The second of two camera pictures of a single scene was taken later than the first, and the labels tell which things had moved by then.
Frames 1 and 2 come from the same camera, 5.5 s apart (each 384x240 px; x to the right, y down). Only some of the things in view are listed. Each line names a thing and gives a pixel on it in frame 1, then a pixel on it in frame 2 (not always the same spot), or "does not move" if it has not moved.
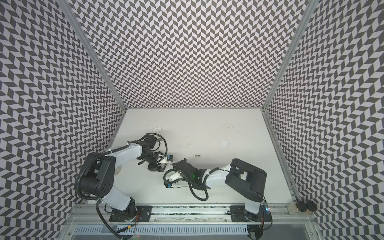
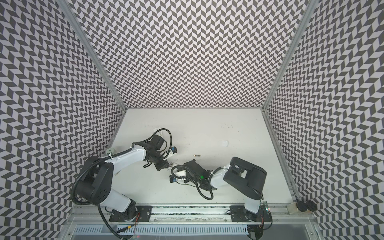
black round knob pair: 309,205 does not move
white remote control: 157,130 does not move
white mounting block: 167,185 -> 172,178
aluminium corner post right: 307,14 does not move
